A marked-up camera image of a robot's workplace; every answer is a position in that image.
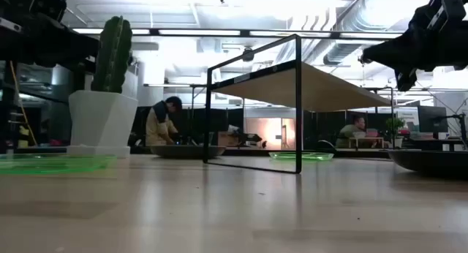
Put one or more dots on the cardboard box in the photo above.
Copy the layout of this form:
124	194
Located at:
226	139

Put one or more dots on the white plant pot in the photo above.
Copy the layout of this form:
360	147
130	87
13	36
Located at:
102	121

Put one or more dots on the dark computer monitor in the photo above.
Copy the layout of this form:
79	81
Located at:
433	119

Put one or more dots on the linear ceiling light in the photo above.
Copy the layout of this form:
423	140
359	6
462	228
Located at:
199	32

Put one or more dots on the black aluminium rig frame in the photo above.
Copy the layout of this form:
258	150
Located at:
248	151

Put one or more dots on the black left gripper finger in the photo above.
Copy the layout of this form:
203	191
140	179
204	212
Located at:
80	59
77	41

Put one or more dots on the dark office desk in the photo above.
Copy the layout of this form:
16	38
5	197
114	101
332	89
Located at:
431	143

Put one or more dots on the green cactus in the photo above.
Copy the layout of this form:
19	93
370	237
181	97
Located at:
111	55

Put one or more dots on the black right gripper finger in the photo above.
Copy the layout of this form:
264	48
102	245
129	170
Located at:
395	61
395	44

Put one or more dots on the silver ventilation duct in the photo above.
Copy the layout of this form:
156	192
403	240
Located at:
343	53

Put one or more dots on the black frame structure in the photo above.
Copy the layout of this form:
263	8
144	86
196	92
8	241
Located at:
9	99

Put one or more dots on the small wooden table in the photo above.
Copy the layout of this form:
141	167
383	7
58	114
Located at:
365	138

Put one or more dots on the black room partition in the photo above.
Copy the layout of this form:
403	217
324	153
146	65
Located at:
321	130

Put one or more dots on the green transparent plate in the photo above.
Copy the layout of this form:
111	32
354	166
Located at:
55	165
285	156

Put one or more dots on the black frame wooden shelf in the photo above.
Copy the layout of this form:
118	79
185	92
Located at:
314	92

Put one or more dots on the person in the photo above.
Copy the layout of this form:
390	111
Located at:
157	128
349	132

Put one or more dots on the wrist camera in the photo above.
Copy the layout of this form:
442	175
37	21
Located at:
448	8
47	4

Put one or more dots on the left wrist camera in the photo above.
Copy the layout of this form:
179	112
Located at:
47	4

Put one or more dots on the small potted plant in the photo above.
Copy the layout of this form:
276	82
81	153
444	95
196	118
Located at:
395	125

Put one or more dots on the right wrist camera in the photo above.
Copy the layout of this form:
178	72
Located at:
448	8

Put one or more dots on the ceiling dome camera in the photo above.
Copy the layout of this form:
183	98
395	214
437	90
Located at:
248	55

